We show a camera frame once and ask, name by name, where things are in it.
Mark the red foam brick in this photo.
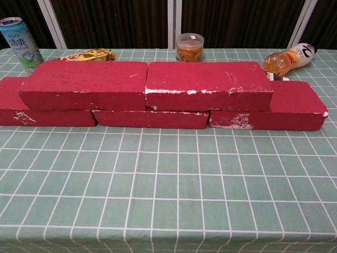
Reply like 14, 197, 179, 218
91, 106, 210, 130
0, 77, 98, 127
209, 81, 329, 132
17, 60, 148, 111
144, 61, 274, 112

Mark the green checked tablecloth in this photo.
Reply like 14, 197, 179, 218
0, 48, 337, 253

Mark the clear jar of rubber bands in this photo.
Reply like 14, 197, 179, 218
175, 33, 205, 63

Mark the gold biscuit packet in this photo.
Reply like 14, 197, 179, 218
56, 48, 117, 63

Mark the dark ribbed partition panel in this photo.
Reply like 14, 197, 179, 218
51, 0, 169, 49
0, 0, 56, 50
300, 0, 337, 50
181, 0, 306, 49

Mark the dark grape juice bottle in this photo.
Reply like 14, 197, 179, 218
264, 71, 290, 81

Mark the orange juice bottle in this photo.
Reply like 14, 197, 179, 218
263, 42, 318, 74

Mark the blue RIO drink can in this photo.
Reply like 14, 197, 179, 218
0, 17, 45, 74

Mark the white partition post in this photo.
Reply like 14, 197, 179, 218
167, 0, 183, 49
288, 0, 318, 49
36, 0, 66, 50

